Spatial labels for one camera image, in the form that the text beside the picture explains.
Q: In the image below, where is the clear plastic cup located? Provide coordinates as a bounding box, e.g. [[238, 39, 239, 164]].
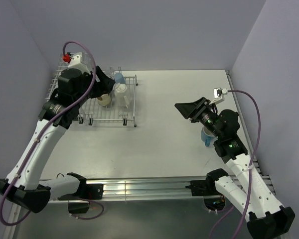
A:
[[105, 66, 116, 80]]

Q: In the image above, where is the light blue plastic cup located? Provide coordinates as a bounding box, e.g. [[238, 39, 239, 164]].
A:
[[114, 72, 126, 84]]

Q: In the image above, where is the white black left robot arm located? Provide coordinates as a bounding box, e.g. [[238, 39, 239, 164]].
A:
[[0, 66, 115, 213]]

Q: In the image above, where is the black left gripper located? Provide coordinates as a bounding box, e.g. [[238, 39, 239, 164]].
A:
[[74, 66, 115, 107]]

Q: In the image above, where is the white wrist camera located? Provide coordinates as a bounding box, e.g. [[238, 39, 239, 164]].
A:
[[62, 52, 91, 74], [210, 88, 228, 105]]

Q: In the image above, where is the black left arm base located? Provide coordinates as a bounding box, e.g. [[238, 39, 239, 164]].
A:
[[57, 184, 104, 201]]

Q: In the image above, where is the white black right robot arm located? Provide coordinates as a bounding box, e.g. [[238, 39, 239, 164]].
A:
[[174, 97, 295, 239]]

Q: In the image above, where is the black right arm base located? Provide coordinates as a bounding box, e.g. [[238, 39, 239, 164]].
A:
[[185, 176, 236, 197]]

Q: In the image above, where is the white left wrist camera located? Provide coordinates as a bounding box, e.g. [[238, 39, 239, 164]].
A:
[[62, 52, 91, 74]]

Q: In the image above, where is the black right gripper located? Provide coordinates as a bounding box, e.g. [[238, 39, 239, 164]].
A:
[[174, 96, 223, 139]]

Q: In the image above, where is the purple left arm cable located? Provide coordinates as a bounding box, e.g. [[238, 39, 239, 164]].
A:
[[0, 41, 97, 227]]

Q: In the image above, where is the stainless steel cup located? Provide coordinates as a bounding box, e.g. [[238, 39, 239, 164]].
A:
[[97, 94, 112, 107]]

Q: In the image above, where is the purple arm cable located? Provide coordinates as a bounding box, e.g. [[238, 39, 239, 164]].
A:
[[208, 89, 262, 239], [0, 41, 97, 227]]

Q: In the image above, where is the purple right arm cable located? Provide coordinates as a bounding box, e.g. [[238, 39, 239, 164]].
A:
[[208, 89, 262, 239]]

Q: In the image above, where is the aluminium frame rail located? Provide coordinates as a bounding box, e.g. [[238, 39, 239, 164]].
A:
[[14, 174, 276, 205]]

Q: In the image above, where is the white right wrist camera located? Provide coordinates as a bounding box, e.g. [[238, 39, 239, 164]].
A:
[[210, 88, 228, 105]]

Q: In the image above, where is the metal wire dish rack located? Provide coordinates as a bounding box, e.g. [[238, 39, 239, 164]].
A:
[[45, 54, 138, 127]]

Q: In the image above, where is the blue white ceramic mug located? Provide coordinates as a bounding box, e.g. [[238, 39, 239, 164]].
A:
[[201, 126, 215, 147]]

